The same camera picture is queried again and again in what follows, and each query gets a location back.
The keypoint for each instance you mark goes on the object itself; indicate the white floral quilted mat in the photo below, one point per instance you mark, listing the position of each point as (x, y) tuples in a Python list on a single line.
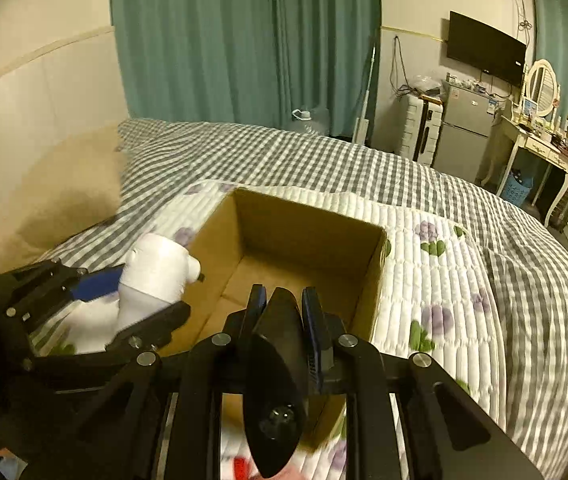
[(435, 298)]

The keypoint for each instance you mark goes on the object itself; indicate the white dressing table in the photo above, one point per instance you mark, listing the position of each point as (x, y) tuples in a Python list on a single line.
[(507, 139)]

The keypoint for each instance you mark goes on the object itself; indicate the open cardboard box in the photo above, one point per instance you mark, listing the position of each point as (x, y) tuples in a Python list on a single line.
[(276, 237)]

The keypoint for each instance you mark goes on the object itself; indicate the black bottle with label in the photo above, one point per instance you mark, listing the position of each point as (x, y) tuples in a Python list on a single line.
[(275, 392)]

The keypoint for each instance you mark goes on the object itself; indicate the clear water jug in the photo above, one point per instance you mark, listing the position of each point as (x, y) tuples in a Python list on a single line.
[(314, 121)]

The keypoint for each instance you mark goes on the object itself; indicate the grey mini fridge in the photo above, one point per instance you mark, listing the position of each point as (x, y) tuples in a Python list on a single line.
[(464, 132)]

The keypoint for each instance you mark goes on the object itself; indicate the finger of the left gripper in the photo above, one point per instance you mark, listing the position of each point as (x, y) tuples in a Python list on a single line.
[(31, 295), (143, 337)]

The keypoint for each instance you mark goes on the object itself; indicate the white suitcase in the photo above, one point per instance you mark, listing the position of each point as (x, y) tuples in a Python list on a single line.
[(420, 122)]

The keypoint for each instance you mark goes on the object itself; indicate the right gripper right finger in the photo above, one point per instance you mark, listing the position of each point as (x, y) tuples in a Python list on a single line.
[(406, 417)]

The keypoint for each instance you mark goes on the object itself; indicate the blue basket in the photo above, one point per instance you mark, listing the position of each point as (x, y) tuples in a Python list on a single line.
[(517, 188)]

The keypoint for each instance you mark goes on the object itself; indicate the white oval vanity mirror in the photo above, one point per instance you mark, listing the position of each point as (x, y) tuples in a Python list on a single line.
[(542, 87)]

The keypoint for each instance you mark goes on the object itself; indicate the beige pillow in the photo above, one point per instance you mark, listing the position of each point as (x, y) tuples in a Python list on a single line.
[(74, 186)]

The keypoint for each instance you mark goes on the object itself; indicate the white faucet filter device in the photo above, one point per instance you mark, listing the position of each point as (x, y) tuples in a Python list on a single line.
[(154, 276)]

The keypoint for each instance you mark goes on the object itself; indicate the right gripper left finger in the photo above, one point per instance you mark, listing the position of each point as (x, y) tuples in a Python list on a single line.
[(161, 417)]

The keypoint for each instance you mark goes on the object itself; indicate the black wall television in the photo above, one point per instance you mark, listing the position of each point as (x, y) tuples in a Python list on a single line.
[(484, 47)]

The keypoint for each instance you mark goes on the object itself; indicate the white mop pole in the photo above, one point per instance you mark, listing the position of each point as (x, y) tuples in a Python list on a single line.
[(361, 126)]

